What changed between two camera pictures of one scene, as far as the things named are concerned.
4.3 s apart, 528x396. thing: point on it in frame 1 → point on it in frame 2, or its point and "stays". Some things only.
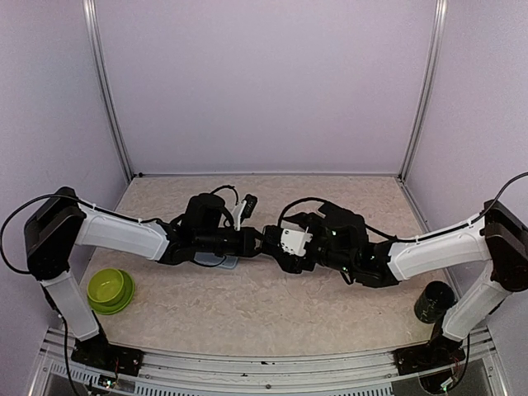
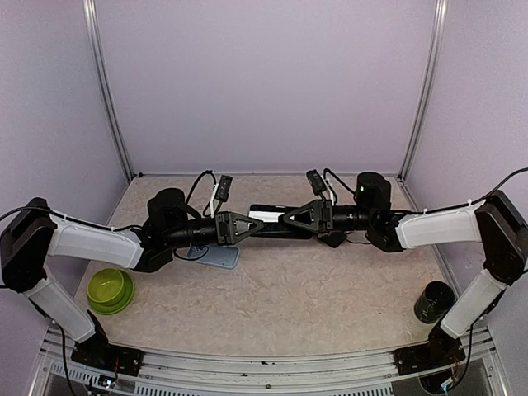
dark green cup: [432, 302] stays
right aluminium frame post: [438, 35] stays
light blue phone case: [210, 258] stays
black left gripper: [247, 244] → [226, 223]
